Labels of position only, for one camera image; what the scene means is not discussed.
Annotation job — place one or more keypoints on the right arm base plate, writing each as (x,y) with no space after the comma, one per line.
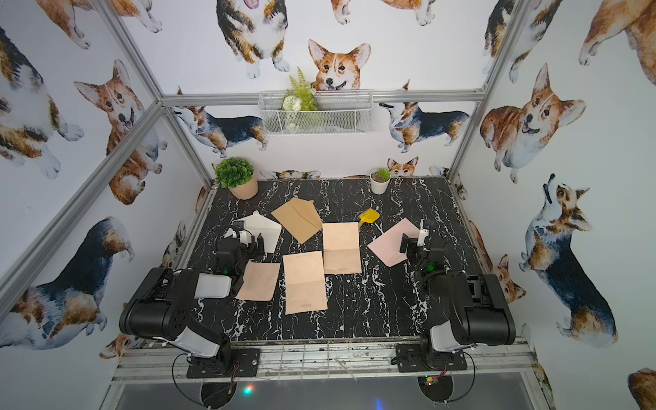
(416,358)

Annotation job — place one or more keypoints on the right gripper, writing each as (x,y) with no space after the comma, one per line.
(412,252)

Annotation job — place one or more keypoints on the green plant pink pot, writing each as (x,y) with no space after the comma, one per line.
(238,176)

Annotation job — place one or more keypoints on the brown kraft envelope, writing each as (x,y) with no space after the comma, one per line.
(300,218)

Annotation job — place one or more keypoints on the cream letter paper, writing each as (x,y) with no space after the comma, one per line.
(305,283)
(341,248)

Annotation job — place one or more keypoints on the pink envelope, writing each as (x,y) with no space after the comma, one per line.
(387,246)

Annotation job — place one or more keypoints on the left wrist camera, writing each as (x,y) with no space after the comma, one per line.
(241,232)

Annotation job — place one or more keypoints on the yellow toy shovel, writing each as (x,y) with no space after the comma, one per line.
(368,217)

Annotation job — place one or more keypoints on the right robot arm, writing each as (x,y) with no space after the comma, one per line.
(476,309)

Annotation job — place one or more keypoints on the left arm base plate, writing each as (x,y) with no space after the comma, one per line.
(240,363)

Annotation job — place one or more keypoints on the fern and white flower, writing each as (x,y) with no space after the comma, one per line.
(300,106)

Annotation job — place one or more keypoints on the small plant white pot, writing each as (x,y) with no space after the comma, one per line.
(379,180)

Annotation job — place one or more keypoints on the white envelope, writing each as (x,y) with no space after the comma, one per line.
(261,226)

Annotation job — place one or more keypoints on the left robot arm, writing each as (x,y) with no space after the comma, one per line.
(161,309)

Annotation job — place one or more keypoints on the white wire wall basket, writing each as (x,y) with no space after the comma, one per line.
(330,113)

